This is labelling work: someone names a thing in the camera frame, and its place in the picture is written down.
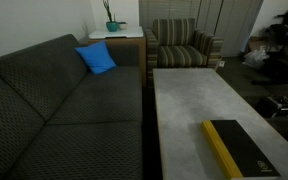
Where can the grey top coffee table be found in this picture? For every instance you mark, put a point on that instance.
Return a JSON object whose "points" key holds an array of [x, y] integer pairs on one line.
{"points": [[186, 97]]}

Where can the wooden side table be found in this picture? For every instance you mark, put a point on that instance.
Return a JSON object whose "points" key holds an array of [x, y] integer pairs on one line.
{"points": [[129, 51]]}

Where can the striped armchair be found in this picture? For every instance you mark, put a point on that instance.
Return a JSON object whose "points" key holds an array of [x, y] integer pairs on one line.
{"points": [[175, 43]]}

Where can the white board on side table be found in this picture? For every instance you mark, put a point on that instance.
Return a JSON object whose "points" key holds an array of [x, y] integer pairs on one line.
{"points": [[132, 32]]}

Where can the blue cushion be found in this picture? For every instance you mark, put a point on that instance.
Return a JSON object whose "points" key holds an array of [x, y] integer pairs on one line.
{"points": [[97, 57]]}

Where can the small white plant pot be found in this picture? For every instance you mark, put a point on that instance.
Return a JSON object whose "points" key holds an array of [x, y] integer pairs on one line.
{"points": [[122, 25]]}

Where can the teal plant pot with plant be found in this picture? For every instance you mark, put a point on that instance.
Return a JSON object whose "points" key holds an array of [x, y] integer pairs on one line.
{"points": [[111, 24]]}

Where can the dark grey fabric sofa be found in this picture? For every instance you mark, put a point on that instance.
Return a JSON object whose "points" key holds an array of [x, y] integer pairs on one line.
{"points": [[59, 121]]}

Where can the white plastic bag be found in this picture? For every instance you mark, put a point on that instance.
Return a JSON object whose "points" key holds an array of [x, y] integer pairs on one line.
{"points": [[255, 59]]}

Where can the cardboard box on floor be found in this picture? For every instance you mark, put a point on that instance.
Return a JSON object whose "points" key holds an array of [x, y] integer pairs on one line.
{"points": [[254, 43]]}

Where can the black case on floor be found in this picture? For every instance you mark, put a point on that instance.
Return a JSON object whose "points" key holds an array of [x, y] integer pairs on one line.
{"points": [[273, 106]]}

